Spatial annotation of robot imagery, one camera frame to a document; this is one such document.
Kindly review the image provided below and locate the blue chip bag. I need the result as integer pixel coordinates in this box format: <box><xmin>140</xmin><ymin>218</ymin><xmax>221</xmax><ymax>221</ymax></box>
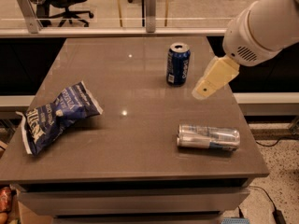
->
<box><xmin>17</xmin><ymin>81</ymin><xmax>103</xmax><ymax>156</ymax></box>

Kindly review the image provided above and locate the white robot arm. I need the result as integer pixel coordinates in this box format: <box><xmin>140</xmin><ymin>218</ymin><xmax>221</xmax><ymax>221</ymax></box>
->
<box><xmin>192</xmin><ymin>0</ymin><xmax>299</xmax><ymax>100</ymax></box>

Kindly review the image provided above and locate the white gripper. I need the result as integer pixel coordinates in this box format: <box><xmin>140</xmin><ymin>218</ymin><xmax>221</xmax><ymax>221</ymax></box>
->
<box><xmin>192</xmin><ymin>8</ymin><xmax>278</xmax><ymax>100</ymax></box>

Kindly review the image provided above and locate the grey drawer cabinet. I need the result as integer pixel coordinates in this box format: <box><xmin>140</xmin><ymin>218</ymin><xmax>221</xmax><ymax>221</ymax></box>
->
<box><xmin>15</xmin><ymin>179</ymin><xmax>249</xmax><ymax>218</ymax></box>

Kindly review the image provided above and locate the black office chair left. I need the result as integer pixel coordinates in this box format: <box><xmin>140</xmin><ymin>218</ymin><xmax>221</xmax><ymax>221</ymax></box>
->
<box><xmin>30</xmin><ymin>0</ymin><xmax>93</xmax><ymax>27</ymax></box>

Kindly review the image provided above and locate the black floor cable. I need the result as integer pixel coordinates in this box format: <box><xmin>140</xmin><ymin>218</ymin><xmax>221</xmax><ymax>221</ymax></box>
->
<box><xmin>249</xmin><ymin>135</ymin><xmax>299</xmax><ymax>224</ymax></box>

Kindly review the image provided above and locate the metal bracket left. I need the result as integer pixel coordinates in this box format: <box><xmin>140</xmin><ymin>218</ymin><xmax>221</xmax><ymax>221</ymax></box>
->
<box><xmin>17</xmin><ymin>0</ymin><xmax>42</xmax><ymax>34</ymax></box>

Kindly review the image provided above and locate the blue pepsi can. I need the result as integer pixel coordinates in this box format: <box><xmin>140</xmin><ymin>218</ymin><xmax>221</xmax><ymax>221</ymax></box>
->
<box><xmin>166</xmin><ymin>43</ymin><xmax>191</xmax><ymax>86</ymax></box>

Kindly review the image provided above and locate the glass railing panel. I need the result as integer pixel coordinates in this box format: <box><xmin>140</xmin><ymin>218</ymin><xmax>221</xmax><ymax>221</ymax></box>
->
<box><xmin>0</xmin><ymin>0</ymin><xmax>256</xmax><ymax>30</ymax></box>

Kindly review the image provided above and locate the metal bracket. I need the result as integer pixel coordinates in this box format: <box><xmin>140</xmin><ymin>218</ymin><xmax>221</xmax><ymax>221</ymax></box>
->
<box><xmin>17</xmin><ymin>0</ymin><xmax>42</xmax><ymax>34</ymax></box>
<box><xmin>145</xmin><ymin>0</ymin><xmax>156</xmax><ymax>33</ymax></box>

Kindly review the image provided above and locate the red snack bag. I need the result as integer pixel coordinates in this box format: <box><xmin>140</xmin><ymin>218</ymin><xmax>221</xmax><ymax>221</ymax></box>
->
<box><xmin>0</xmin><ymin>187</ymin><xmax>12</xmax><ymax>213</ymax></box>

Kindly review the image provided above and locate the metal bracket middle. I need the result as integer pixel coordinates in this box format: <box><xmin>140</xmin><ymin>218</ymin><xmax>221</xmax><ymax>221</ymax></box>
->
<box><xmin>145</xmin><ymin>0</ymin><xmax>156</xmax><ymax>33</ymax></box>

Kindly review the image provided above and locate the silver energy drink can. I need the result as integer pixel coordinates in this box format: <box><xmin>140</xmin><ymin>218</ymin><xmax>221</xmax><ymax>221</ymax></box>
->
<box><xmin>177</xmin><ymin>124</ymin><xmax>240</xmax><ymax>151</ymax></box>

